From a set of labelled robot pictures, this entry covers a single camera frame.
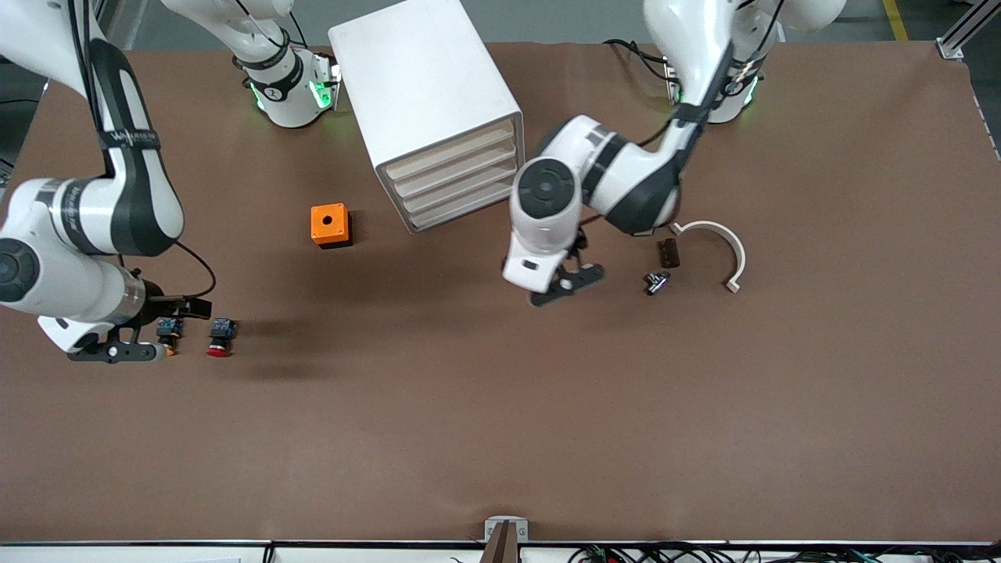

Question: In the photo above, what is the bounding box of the red push button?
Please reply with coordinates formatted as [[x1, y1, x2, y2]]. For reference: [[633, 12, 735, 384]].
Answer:
[[206, 317, 237, 359]]

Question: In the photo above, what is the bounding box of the yellow push button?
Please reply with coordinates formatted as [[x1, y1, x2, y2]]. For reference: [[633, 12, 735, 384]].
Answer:
[[155, 316, 185, 357]]

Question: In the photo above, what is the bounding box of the orange box with hole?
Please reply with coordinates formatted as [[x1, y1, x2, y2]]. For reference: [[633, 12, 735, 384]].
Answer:
[[310, 203, 353, 249]]

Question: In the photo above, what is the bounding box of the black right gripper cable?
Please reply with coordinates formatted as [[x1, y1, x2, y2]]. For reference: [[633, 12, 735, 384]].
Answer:
[[172, 241, 217, 302]]

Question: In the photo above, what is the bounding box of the white curved plastic bracket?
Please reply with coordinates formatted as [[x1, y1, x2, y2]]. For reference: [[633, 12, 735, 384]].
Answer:
[[670, 221, 748, 294]]

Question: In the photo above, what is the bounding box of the white table edge rail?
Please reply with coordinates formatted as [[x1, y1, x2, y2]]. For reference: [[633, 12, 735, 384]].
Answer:
[[0, 541, 1001, 563]]

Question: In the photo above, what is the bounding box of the black arm base cable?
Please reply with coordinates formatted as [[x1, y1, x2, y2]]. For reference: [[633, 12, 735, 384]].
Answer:
[[602, 39, 673, 83]]

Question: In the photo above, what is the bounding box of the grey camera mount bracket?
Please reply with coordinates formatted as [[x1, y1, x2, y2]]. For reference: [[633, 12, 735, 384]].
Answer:
[[481, 516, 529, 563]]

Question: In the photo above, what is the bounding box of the tangled cable bundle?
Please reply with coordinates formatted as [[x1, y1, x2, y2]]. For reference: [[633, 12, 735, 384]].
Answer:
[[571, 543, 1001, 563]]

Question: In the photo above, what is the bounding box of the aluminium frame profile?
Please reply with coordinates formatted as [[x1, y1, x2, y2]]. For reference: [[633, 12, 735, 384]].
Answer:
[[936, 0, 1001, 63]]

